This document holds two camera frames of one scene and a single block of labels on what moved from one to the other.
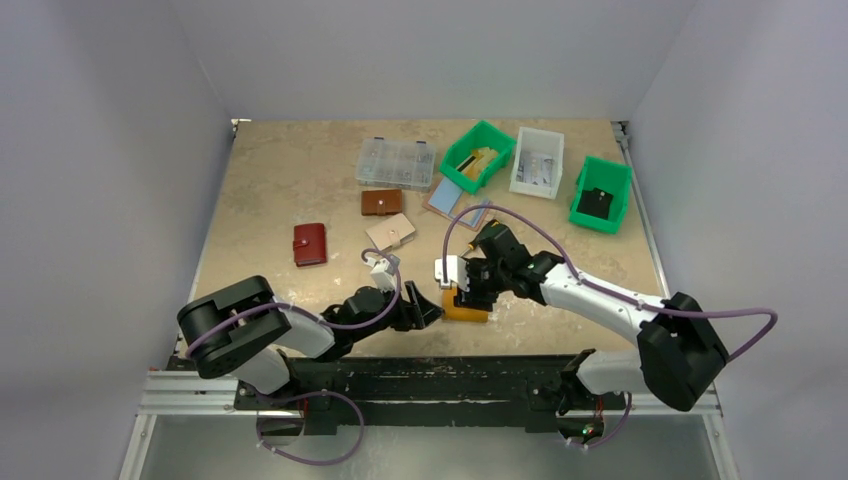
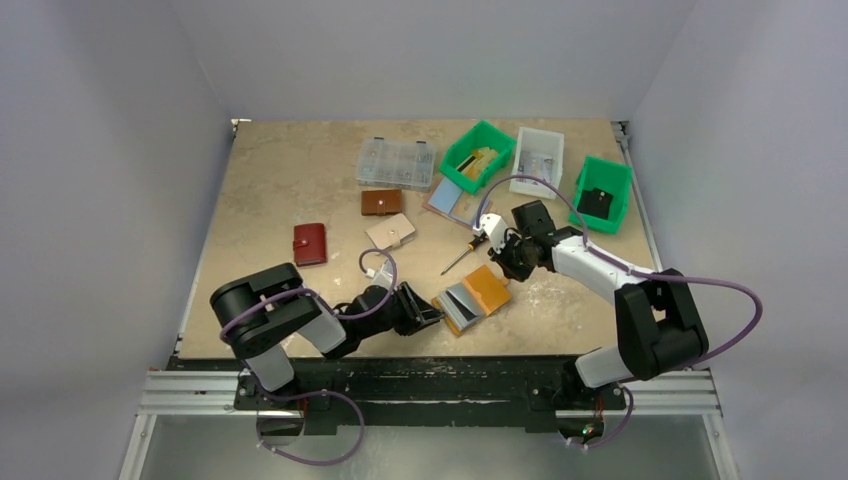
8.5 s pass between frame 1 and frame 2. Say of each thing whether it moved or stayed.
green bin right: stayed
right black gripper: moved
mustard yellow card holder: moved
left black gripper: stayed
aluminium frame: stayed
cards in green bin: stayed
